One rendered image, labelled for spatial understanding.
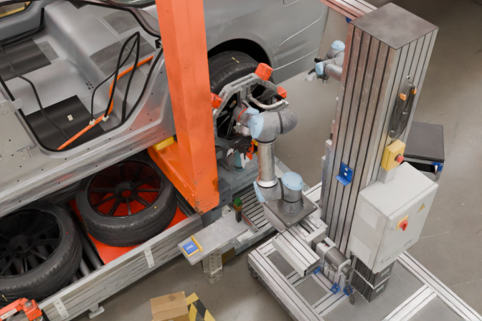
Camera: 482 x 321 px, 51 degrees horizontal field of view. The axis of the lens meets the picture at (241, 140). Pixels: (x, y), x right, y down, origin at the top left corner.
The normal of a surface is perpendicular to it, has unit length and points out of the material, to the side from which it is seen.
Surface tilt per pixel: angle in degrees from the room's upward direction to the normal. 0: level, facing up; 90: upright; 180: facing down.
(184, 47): 90
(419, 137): 0
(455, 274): 0
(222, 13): 90
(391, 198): 0
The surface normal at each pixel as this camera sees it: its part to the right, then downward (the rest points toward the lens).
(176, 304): -0.03, -0.71
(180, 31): 0.59, 0.56
